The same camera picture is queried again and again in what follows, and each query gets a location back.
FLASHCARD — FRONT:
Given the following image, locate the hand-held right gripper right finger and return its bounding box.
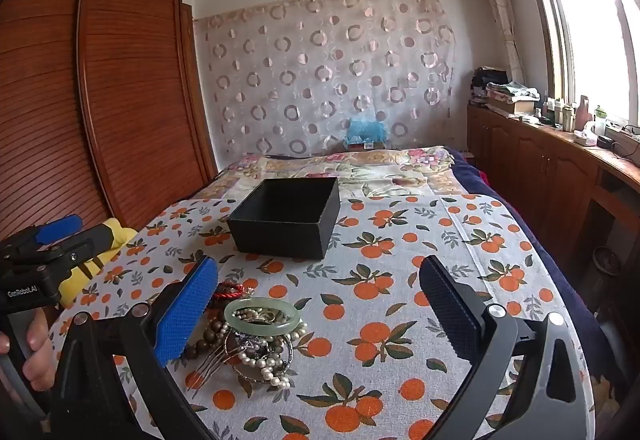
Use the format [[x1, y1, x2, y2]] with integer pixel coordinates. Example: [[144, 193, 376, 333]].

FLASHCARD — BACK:
[[418, 254, 595, 440]]

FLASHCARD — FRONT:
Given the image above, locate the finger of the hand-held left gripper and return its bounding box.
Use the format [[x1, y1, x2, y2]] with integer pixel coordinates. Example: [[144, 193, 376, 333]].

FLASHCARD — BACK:
[[0, 214, 85, 263], [14, 224, 116, 282]]

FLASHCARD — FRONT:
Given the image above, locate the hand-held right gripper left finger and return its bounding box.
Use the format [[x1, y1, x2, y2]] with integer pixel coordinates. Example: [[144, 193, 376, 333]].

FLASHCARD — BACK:
[[47, 254, 221, 440]]

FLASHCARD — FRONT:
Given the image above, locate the brown wooden bead bracelet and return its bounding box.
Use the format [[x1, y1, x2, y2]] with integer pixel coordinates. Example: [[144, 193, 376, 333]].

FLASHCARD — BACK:
[[182, 315, 232, 361]]

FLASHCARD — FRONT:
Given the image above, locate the red cord bracelet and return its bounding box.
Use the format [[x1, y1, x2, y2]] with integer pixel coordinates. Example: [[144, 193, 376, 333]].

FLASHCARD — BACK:
[[212, 282, 256, 308]]

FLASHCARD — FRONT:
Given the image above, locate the metal hair comb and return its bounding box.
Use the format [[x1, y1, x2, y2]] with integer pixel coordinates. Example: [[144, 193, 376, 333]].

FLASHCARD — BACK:
[[186, 345, 241, 393]]

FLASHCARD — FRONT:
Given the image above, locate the silver chain bracelet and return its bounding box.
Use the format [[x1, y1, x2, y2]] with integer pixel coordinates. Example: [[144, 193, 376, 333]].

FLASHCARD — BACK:
[[225, 332, 296, 371]]

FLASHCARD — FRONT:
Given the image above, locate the green jade bangle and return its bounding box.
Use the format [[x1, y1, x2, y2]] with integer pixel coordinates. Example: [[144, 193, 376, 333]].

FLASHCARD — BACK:
[[223, 298, 306, 334]]

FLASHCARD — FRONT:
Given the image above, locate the white pearl necklace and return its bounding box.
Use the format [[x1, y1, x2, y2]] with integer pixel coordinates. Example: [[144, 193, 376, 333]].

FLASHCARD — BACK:
[[235, 320, 308, 388]]

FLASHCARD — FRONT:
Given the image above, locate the black cardboard box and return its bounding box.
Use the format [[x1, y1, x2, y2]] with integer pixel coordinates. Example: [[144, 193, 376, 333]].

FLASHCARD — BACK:
[[227, 177, 341, 260]]

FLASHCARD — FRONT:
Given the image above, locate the person's left hand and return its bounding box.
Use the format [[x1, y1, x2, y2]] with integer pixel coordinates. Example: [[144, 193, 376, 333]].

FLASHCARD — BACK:
[[22, 320, 53, 392]]

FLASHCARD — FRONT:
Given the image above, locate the yellow cloth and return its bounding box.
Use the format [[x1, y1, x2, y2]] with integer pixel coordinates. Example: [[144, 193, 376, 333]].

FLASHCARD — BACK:
[[57, 218, 138, 308]]

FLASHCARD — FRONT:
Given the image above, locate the orange fruit print cloth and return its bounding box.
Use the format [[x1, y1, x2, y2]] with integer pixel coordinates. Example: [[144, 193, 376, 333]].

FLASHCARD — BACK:
[[47, 194, 596, 440]]

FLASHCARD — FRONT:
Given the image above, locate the dark blue blanket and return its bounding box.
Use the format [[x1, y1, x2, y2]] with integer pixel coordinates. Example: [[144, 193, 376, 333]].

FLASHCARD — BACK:
[[442, 147, 626, 421]]

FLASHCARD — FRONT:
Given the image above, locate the brown wooden wardrobe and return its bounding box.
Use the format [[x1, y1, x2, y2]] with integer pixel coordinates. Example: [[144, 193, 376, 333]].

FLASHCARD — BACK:
[[0, 0, 218, 246]]

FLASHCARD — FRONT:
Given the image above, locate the floral blanket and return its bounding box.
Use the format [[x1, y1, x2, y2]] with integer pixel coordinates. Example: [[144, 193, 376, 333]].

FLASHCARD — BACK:
[[200, 147, 458, 216]]

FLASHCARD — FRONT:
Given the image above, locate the wooden cabinet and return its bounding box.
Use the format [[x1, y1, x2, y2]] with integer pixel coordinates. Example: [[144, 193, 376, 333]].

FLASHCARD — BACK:
[[467, 102, 640, 301]]

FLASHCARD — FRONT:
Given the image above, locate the blue plastic packet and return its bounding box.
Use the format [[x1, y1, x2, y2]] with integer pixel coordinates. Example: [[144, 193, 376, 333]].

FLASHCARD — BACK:
[[344, 116, 390, 145]]

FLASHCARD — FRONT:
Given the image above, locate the stack of books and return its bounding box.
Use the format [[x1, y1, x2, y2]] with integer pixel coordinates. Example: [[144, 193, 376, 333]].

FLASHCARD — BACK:
[[485, 92, 536, 117]]

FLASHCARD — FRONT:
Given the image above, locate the pile of clothes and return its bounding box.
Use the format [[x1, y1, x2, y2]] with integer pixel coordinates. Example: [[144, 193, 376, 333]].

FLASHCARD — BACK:
[[470, 66, 541, 103]]

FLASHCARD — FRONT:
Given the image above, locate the pink bottle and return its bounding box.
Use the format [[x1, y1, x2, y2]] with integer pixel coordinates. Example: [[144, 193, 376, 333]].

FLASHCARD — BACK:
[[577, 95, 593, 131]]

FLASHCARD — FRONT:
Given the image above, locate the circle patterned sheer curtain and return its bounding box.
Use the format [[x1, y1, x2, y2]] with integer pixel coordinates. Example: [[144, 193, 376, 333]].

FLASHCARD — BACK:
[[192, 0, 458, 158]]

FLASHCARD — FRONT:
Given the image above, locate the window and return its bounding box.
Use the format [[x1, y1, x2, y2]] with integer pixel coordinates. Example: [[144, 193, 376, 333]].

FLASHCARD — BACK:
[[520, 0, 640, 131]]

